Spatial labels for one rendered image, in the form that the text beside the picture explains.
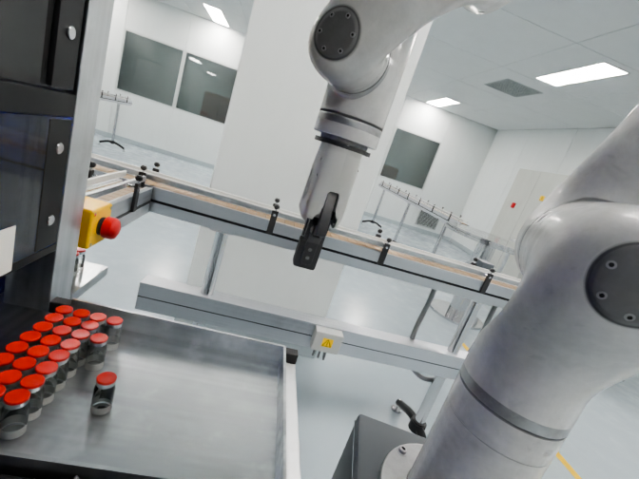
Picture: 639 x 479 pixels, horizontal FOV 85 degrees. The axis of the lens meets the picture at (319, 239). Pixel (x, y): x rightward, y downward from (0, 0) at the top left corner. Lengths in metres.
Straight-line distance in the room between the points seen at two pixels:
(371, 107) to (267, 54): 1.52
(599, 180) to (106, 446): 0.60
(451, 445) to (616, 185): 0.34
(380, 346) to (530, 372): 1.25
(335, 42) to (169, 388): 0.47
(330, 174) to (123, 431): 0.38
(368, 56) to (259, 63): 1.57
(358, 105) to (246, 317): 1.19
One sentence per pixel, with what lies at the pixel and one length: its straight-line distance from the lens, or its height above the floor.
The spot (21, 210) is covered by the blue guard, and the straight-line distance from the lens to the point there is 0.55.
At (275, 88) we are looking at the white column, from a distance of 1.91.
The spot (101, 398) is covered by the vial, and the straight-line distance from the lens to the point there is 0.50.
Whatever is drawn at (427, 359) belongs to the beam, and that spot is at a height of 0.50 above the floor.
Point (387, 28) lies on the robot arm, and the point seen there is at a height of 1.36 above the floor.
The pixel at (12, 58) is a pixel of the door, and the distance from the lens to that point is 0.51.
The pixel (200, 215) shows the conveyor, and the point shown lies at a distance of 1.35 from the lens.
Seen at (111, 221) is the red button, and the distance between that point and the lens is 0.71.
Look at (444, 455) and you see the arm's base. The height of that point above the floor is 0.96.
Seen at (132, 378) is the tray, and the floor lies 0.88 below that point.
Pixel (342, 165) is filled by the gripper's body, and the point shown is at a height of 1.23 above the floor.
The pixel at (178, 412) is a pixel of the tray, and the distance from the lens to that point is 0.52.
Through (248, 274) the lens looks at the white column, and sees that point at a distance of 2.06.
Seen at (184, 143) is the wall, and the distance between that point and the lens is 8.71.
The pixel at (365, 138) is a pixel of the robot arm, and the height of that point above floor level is 1.27.
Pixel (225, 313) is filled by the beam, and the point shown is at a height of 0.50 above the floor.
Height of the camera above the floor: 1.25
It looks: 14 degrees down
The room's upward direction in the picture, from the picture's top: 19 degrees clockwise
